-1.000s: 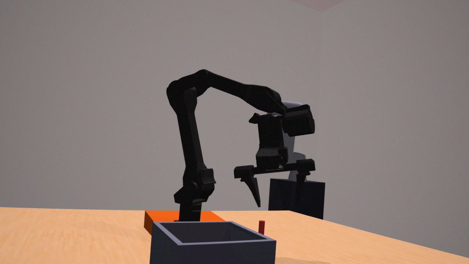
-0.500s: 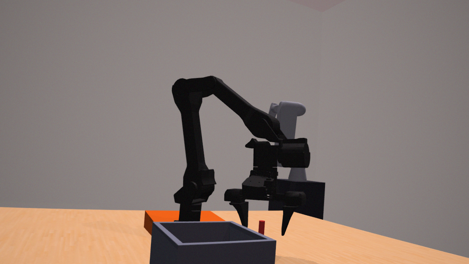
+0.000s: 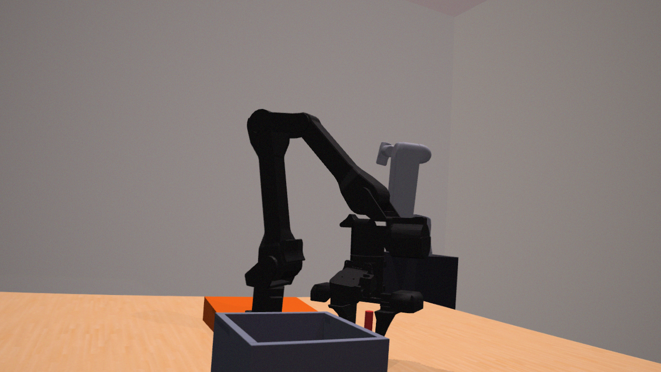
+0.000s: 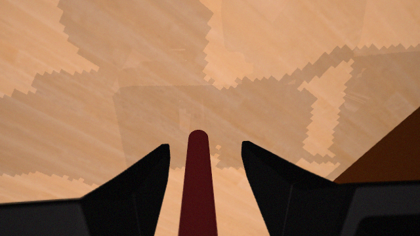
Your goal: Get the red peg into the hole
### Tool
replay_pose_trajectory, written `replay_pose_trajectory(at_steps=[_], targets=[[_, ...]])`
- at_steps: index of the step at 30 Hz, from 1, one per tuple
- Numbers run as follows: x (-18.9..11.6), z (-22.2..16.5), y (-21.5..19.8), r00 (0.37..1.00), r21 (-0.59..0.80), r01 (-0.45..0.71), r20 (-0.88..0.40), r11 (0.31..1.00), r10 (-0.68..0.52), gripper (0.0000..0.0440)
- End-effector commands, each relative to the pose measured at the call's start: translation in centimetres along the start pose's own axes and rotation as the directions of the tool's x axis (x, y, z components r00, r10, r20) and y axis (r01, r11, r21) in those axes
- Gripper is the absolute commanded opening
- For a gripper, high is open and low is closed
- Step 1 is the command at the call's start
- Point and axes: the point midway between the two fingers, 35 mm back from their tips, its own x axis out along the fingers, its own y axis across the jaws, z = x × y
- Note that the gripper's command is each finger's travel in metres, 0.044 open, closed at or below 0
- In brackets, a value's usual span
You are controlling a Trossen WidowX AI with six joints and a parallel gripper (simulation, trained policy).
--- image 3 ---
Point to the red peg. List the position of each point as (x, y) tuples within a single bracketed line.
[(368, 320)]

